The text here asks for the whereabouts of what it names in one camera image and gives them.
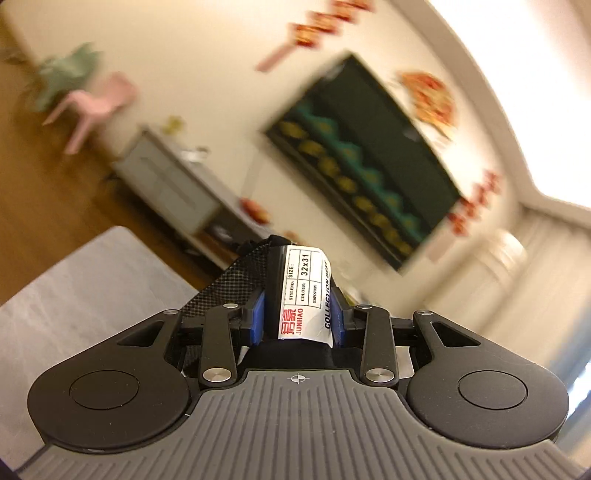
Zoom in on black pants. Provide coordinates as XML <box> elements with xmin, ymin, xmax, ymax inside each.
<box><xmin>182</xmin><ymin>234</ymin><xmax>352</xmax><ymax>370</ymax></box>

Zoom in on grey TV cabinet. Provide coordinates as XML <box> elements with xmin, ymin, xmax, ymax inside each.
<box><xmin>113</xmin><ymin>127</ymin><xmax>278</xmax><ymax>269</ymax></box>

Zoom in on television with patterned cover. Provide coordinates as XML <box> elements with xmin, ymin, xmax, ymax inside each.
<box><xmin>264</xmin><ymin>53</ymin><xmax>462</xmax><ymax>276</ymax></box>

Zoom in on red hanging wall decoration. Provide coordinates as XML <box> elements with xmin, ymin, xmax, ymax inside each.
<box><xmin>447</xmin><ymin>170</ymin><xmax>502</xmax><ymax>237</ymax></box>

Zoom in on plate of red fruit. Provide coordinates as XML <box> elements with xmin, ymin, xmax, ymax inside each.
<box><xmin>240</xmin><ymin>198</ymin><xmax>273</xmax><ymax>223</ymax></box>

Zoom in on beige curtain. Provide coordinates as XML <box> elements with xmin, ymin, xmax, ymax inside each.
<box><xmin>429</xmin><ymin>205</ymin><xmax>591</xmax><ymax>365</ymax></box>

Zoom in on green plastic chair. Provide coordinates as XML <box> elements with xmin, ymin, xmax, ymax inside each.
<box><xmin>23</xmin><ymin>42</ymin><xmax>102</xmax><ymax>114</ymax></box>

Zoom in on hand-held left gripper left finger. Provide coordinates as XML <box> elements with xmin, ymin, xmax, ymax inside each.
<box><xmin>117</xmin><ymin>292</ymin><xmax>267</xmax><ymax>388</ymax></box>

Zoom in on long red wall decoration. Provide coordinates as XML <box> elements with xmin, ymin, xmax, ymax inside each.
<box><xmin>256</xmin><ymin>0</ymin><xmax>375</xmax><ymax>73</ymax></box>

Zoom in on round red wall decoration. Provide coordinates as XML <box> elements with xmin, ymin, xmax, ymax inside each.
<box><xmin>399</xmin><ymin>69</ymin><xmax>461</xmax><ymax>140</ymax></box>

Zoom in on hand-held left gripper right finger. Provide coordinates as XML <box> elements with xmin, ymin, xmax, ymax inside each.
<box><xmin>330</xmin><ymin>286</ymin><xmax>482</xmax><ymax>387</ymax></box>

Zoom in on pink plastic chair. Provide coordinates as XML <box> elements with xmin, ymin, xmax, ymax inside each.
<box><xmin>42</xmin><ymin>74</ymin><xmax>138</xmax><ymax>155</ymax></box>

